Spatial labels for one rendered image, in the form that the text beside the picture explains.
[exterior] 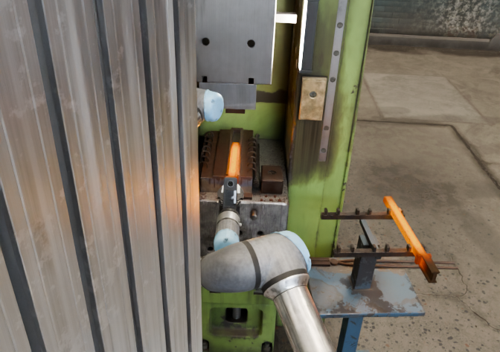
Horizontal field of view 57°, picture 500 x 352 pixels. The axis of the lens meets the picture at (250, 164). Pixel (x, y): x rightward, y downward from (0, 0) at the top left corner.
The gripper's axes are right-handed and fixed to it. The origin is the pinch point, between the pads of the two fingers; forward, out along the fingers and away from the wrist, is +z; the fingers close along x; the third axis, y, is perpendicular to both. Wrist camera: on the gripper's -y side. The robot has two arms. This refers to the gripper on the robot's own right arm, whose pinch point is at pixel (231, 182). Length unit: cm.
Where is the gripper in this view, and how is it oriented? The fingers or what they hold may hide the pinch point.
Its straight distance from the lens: 168.6
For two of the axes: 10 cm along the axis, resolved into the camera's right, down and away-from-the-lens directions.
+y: -0.3, 8.8, 4.8
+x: 10.0, 0.3, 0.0
